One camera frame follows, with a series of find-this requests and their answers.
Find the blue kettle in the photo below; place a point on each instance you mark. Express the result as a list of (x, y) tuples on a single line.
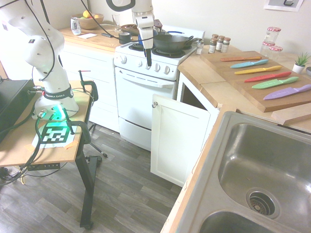
[(140, 39)]

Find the white corner cabinet frame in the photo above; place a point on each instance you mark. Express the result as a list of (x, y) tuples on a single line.
[(215, 114)]

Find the small potted plant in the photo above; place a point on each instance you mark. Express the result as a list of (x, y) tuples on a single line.
[(298, 68)]

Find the paper sheet on wall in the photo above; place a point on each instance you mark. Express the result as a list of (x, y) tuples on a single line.
[(272, 4)]

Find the stainless steel sink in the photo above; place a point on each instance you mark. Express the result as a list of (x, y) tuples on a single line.
[(218, 194)]

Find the yellow lemon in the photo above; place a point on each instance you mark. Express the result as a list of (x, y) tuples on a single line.
[(86, 13)]

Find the wooden fruit bowl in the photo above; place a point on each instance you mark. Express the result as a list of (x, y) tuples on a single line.
[(85, 23)]

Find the white stove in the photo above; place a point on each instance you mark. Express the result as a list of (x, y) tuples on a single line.
[(141, 97)]

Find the orange fruit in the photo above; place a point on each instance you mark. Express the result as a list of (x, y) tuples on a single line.
[(96, 16)]

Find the white refrigerator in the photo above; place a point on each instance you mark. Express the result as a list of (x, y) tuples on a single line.
[(12, 60)]

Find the small wooden board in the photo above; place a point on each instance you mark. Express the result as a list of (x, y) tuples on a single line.
[(291, 116)]

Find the black tripod leg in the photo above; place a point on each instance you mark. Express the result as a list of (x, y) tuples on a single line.
[(97, 147)]

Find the black control box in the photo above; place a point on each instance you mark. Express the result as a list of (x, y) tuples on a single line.
[(12, 97)]

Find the black screw clamp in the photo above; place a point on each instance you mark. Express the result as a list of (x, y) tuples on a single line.
[(85, 132), (93, 88)]

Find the wooden table black legs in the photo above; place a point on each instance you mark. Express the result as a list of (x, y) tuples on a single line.
[(14, 145)]

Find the white notepad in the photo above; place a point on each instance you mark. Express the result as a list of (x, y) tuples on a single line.
[(87, 36)]

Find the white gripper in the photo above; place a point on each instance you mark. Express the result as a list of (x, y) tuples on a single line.
[(145, 29)]

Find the black wok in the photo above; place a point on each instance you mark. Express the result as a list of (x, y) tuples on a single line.
[(170, 42)]

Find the large wooden cutting board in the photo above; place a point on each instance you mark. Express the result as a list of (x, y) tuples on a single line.
[(243, 87)]

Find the white cabinet door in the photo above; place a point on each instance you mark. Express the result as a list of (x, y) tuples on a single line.
[(177, 136)]

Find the glass salt shaker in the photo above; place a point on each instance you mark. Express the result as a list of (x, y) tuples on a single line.
[(199, 48)]

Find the white plastic package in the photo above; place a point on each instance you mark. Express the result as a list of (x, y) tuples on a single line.
[(75, 26)]

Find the brown plate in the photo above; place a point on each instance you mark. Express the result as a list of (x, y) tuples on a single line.
[(127, 26)]

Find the grey bowl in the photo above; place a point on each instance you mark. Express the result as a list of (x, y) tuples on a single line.
[(309, 71)]

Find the green knife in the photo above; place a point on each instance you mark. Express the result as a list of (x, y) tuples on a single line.
[(269, 84)]

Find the black tape roll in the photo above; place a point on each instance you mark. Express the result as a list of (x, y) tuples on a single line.
[(124, 38)]

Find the spice jar brown lid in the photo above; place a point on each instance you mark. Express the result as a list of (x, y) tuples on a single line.
[(214, 36), (220, 44), (212, 47), (226, 46)]

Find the blue knife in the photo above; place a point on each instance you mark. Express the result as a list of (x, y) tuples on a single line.
[(245, 64)]

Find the purple knife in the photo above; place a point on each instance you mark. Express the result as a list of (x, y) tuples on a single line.
[(281, 93)]

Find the white drawer cabinet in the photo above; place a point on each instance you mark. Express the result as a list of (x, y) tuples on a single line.
[(92, 80)]

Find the orange knife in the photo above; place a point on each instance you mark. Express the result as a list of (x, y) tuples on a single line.
[(233, 59)]

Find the clear drinking glass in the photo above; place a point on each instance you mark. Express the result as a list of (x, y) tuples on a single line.
[(116, 23)]

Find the yellow knife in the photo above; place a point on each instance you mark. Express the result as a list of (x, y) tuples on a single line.
[(252, 71)]

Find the printed marker paper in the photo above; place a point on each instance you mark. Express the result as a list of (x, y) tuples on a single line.
[(54, 136)]

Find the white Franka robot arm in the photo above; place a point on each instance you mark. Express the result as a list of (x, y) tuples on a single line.
[(46, 48)]

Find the red knife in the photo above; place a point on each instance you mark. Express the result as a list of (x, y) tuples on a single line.
[(262, 78)]

